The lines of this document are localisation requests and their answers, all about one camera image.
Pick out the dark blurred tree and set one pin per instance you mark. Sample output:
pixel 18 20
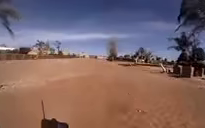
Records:
pixel 112 50

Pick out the red dirt ground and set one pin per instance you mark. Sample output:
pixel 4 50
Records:
pixel 96 90

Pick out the clump of trees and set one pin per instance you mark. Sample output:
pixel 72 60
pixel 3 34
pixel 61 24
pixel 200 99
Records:
pixel 141 54

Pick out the thin palm tree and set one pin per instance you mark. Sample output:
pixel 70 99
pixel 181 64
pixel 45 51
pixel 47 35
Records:
pixel 58 45

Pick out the robot's own part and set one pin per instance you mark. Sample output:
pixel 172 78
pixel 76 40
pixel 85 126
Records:
pixel 53 124

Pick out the low block walls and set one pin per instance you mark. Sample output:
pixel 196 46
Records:
pixel 186 70

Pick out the pale low building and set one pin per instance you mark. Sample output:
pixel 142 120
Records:
pixel 0 48

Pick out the low brown wall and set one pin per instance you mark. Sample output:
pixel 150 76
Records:
pixel 23 57

